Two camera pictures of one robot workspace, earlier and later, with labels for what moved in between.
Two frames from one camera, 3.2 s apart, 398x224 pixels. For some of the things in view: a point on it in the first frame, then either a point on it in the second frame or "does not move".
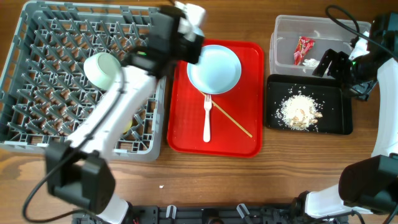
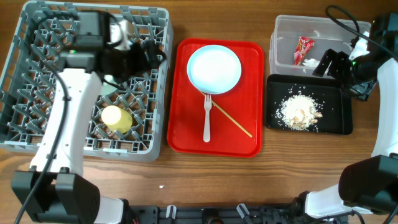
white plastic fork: x=208 y=106 does not move
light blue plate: x=217 y=71 does not move
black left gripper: x=194 y=46 -> x=142 y=67
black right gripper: x=339 y=58 does not move
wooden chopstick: x=215 y=105 does not move
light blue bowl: x=198 y=30 -> x=122 y=31
